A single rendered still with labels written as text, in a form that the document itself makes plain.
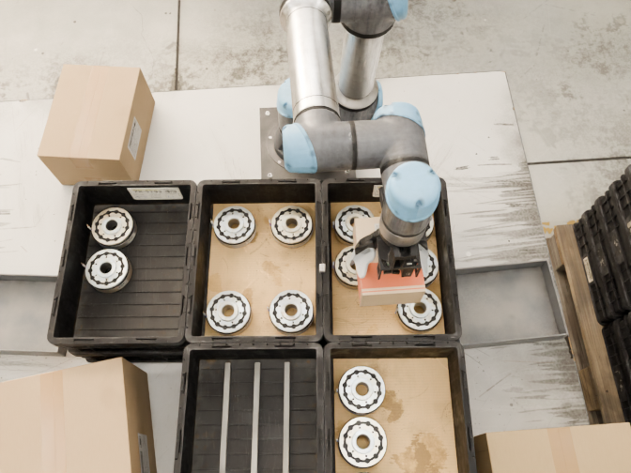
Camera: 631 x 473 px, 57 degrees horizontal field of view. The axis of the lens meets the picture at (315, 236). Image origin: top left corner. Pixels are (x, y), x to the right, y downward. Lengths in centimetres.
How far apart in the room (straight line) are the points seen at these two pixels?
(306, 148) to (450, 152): 94
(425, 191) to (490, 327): 80
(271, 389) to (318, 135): 68
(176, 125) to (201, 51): 114
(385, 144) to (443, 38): 210
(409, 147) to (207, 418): 78
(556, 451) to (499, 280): 48
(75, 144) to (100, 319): 48
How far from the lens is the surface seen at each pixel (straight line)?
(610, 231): 217
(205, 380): 139
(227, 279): 144
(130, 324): 146
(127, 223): 152
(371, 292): 111
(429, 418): 137
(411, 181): 83
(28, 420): 142
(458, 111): 184
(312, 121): 89
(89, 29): 316
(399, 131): 89
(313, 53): 101
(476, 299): 158
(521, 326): 160
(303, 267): 143
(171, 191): 148
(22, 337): 169
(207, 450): 137
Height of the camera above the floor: 217
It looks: 67 degrees down
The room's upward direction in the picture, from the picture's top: 2 degrees counter-clockwise
